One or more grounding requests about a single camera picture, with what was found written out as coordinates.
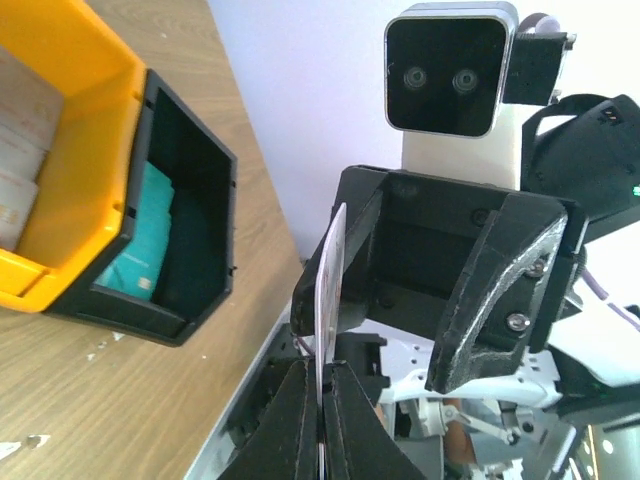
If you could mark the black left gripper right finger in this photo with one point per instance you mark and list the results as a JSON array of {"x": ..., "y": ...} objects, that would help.
[{"x": 356, "y": 446}]

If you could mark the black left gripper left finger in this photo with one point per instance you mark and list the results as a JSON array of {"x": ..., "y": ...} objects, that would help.
[{"x": 285, "y": 445}]

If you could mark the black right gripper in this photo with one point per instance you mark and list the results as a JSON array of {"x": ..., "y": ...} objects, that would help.
[{"x": 408, "y": 250}]

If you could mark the white pink credit card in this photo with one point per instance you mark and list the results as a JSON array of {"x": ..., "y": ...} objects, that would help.
[{"x": 329, "y": 279}]

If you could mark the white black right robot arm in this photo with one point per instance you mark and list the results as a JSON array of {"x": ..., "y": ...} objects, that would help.
[{"x": 583, "y": 151}]

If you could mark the white pink card stack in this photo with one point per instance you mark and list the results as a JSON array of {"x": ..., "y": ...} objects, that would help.
[{"x": 30, "y": 112}]

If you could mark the black bin near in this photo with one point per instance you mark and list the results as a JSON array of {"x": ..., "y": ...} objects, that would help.
[{"x": 170, "y": 266}]

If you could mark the white debris pile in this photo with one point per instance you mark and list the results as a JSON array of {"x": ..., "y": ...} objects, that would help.
[{"x": 34, "y": 441}]

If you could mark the orange bin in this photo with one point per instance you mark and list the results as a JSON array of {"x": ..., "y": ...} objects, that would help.
[{"x": 80, "y": 205}]

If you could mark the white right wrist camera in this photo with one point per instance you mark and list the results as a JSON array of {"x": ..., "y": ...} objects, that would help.
[{"x": 459, "y": 77}]

